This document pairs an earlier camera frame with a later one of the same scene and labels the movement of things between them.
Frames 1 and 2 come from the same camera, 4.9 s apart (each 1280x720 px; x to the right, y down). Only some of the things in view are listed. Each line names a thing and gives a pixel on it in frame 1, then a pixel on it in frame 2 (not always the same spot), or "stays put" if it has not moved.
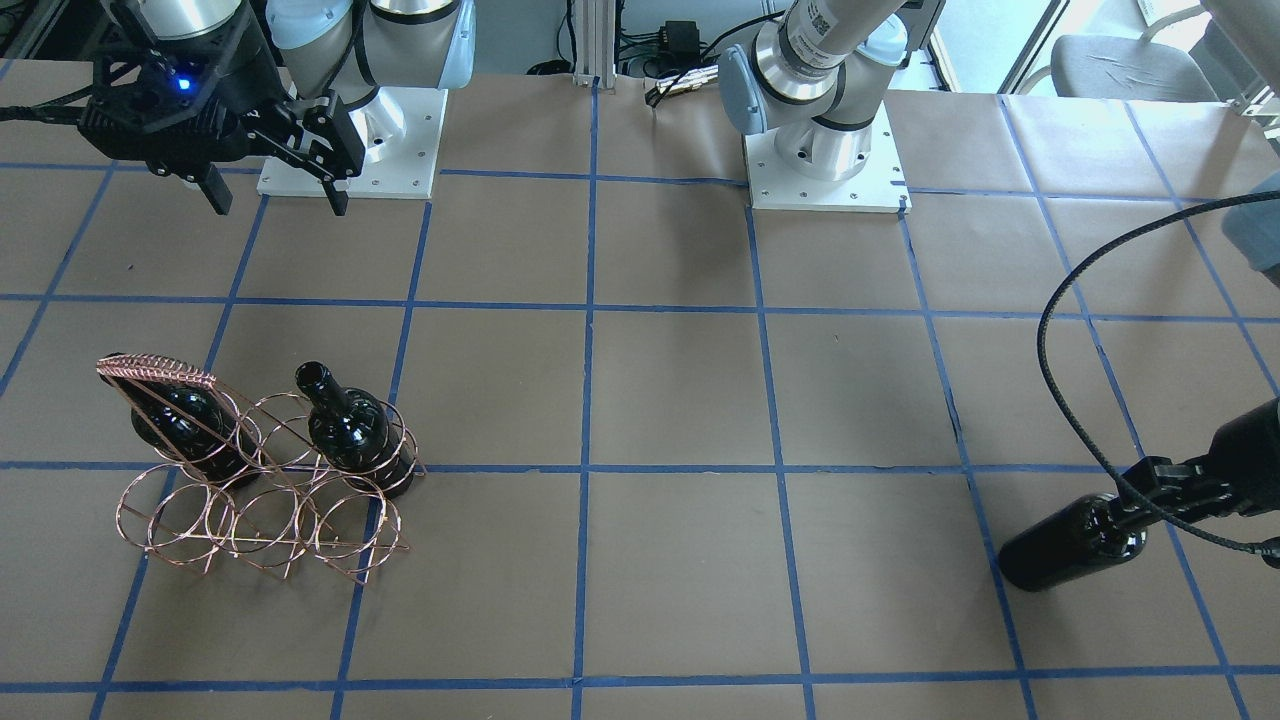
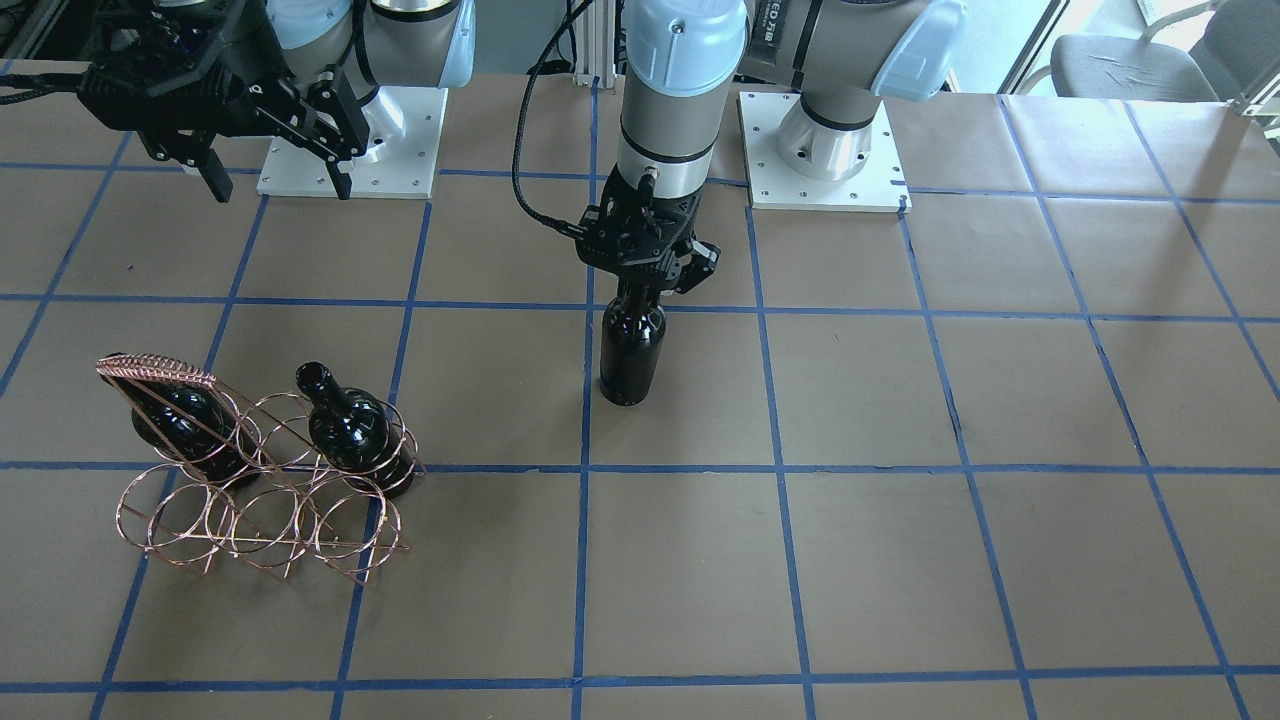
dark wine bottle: x=1087 y=533 to x=632 y=340
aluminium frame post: x=595 y=44 stays put
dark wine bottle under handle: x=197 y=425 stays put
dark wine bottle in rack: x=353 y=427 stays put
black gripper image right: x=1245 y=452 to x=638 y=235
